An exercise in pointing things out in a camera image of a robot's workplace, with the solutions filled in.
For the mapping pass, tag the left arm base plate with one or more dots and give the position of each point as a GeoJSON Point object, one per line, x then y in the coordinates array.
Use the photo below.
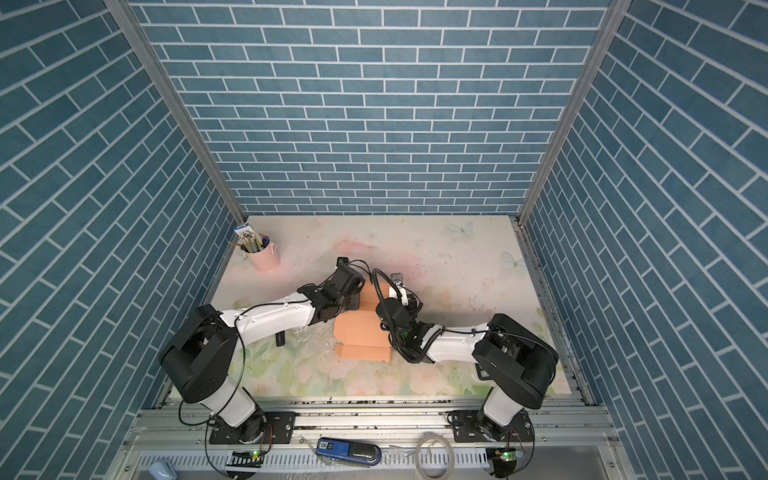
{"type": "Point", "coordinates": [261, 428]}

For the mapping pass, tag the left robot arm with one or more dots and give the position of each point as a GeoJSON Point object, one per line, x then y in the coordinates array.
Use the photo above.
{"type": "Point", "coordinates": [198, 357]}

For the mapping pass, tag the blue handheld device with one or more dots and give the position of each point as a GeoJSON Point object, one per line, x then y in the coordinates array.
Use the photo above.
{"type": "Point", "coordinates": [355, 452]}

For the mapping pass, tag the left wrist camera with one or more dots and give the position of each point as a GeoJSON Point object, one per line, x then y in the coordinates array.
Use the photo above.
{"type": "Point", "coordinates": [342, 261]}

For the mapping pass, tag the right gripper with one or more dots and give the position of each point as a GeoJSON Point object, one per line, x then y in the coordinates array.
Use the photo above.
{"type": "Point", "coordinates": [414, 311]}

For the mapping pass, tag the black calculator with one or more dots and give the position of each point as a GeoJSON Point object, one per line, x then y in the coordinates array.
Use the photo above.
{"type": "Point", "coordinates": [482, 374]}

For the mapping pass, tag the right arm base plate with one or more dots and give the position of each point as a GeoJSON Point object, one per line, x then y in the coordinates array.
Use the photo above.
{"type": "Point", "coordinates": [473, 426]}

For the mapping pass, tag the pink black marker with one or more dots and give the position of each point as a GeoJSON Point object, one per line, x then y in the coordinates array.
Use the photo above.
{"type": "Point", "coordinates": [279, 338]}

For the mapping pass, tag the pink paper box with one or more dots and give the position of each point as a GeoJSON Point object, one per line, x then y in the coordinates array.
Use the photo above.
{"type": "Point", "coordinates": [358, 333]}

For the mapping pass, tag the pink pen cup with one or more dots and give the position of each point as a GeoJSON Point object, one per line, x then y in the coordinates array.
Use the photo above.
{"type": "Point", "coordinates": [265, 260]}

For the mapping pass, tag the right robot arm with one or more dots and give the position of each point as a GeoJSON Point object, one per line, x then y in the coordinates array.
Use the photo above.
{"type": "Point", "coordinates": [521, 365]}

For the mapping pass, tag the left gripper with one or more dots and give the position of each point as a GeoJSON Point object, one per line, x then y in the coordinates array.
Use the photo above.
{"type": "Point", "coordinates": [355, 299]}

